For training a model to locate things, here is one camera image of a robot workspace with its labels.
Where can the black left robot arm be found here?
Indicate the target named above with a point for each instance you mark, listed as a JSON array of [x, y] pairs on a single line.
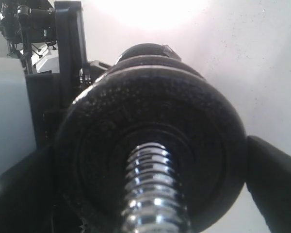
[[24, 23]]

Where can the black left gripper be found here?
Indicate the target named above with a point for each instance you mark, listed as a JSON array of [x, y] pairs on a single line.
[[50, 94]]

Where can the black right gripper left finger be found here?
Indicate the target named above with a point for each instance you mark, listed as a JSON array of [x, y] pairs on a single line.
[[27, 194]]

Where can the chrome threaded dumbbell bar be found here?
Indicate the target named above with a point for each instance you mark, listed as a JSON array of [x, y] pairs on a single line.
[[153, 200]]

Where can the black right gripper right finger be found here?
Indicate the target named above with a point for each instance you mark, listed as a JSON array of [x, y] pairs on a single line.
[[269, 183]]

